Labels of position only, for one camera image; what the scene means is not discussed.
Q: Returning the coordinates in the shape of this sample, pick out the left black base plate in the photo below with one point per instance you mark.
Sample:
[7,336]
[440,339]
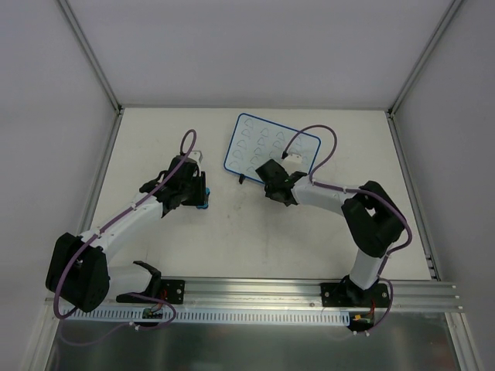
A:
[172,291]

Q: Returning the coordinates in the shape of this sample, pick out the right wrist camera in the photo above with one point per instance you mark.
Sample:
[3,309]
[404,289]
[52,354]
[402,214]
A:
[291,159]

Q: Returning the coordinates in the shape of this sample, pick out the right frame post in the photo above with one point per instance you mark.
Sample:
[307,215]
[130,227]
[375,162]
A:
[432,42]

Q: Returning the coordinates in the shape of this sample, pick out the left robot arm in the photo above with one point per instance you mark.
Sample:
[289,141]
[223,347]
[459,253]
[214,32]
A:
[79,268]

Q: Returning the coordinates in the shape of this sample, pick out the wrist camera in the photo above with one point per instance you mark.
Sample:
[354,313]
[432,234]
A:
[291,159]
[196,156]

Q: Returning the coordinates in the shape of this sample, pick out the white slotted cable duct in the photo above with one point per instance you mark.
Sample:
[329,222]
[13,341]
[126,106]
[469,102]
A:
[215,316]

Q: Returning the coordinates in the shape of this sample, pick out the blue framed whiteboard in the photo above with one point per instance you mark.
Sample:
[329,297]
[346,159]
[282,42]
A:
[256,140]

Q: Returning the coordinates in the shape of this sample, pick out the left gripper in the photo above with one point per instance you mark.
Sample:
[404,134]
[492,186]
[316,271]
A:
[199,192]

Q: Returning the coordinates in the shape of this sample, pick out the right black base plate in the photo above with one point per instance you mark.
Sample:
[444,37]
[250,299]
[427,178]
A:
[346,294]

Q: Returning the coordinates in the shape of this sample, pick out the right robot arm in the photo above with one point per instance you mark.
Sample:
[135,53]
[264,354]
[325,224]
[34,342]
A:
[374,222]

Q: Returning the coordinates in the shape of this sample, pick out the left frame post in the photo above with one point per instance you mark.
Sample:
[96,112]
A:
[88,52]

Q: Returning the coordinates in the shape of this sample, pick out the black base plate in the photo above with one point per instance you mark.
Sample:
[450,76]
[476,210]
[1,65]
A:
[346,294]
[172,291]

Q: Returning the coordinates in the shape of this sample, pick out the frame post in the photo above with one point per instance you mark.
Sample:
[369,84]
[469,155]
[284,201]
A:
[88,52]
[432,42]

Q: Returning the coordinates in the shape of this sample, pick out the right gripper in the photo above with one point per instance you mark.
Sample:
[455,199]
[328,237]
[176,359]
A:
[271,175]

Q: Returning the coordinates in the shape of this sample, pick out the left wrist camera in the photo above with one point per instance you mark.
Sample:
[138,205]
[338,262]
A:
[196,156]

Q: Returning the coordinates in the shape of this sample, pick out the aluminium mounting rail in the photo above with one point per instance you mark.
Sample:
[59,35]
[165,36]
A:
[293,294]

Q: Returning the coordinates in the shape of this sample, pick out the blue whiteboard eraser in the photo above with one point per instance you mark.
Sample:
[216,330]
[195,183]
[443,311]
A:
[204,200]

